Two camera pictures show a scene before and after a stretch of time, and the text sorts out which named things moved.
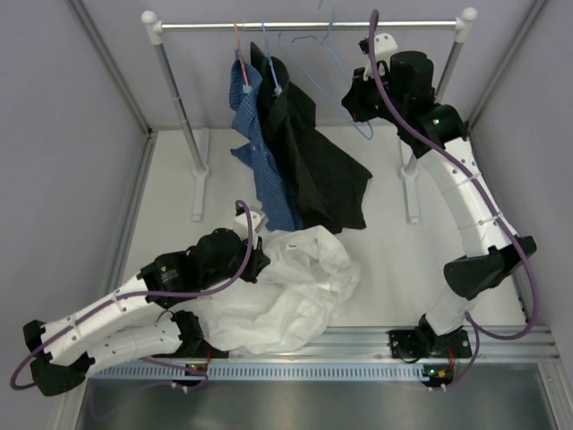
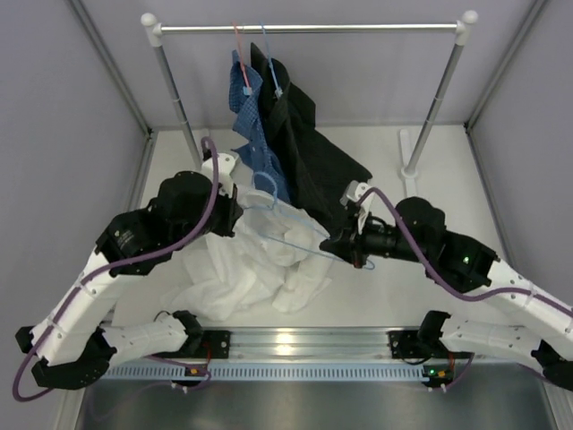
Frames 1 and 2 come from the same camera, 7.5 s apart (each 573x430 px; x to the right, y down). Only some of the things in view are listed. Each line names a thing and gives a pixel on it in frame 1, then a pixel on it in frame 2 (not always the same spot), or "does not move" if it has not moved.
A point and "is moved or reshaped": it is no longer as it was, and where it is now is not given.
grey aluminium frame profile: (122, 83) does not move
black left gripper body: (217, 277) to (226, 207)
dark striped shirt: (325, 175) does not move
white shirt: (292, 305) is moved or reshaped
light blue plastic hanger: (341, 62) to (367, 265)
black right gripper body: (369, 103) to (360, 244)
